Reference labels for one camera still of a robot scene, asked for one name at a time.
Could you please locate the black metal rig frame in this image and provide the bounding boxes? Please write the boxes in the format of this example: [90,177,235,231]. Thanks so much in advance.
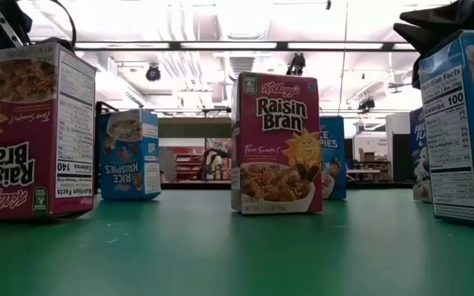
[160,180,413,191]

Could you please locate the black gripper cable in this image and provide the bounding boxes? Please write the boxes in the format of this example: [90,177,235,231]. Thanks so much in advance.
[49,0,77,49]

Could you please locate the wooden shelf with black legs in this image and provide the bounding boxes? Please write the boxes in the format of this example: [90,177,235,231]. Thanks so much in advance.
[92,100,233,195]

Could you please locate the Raisin Bran cereal box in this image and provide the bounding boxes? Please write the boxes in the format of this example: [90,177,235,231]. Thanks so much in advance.
[0,42,97,222]
[230,71,324,215]

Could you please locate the green table mat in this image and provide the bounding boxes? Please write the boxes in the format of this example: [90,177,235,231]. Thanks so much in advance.
[0,187,474,296]

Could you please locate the red storage shelves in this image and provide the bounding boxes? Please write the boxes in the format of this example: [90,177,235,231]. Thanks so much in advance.
[174,152,205,183]

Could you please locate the Frosted Flakes cereal box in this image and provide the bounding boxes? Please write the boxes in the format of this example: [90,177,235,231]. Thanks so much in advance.
[409,107,434,204]

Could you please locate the cardboard box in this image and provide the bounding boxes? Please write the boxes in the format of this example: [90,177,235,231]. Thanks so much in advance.
[358,147,379,164]

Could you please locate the thin hanging cable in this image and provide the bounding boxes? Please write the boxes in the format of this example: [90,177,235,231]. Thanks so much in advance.
[337,0,350,116]

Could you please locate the white partition panel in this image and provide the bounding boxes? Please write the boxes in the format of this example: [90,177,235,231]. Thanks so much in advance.
[385,113,411,183]

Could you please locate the background work table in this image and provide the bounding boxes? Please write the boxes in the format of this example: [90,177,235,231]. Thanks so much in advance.
[346,167,383,183]

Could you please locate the Rice Krispies cereal box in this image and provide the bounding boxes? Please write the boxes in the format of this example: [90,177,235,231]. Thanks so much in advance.
[319,116,347,201]
[418,29,474,229]
[96,108,162,201]

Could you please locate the black overhead camera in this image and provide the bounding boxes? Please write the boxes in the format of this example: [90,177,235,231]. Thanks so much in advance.
[145,64,162,83]
[357,97,377,114]
[285,52,307,77]

